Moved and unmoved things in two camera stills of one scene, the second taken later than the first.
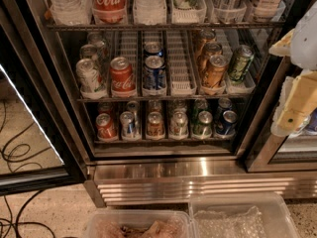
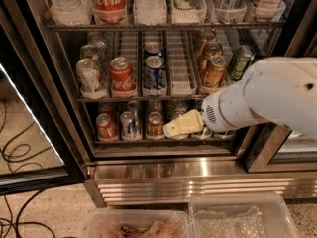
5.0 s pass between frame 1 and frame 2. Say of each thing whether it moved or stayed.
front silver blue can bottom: stayed
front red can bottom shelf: stayed
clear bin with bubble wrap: stayed
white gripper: moved
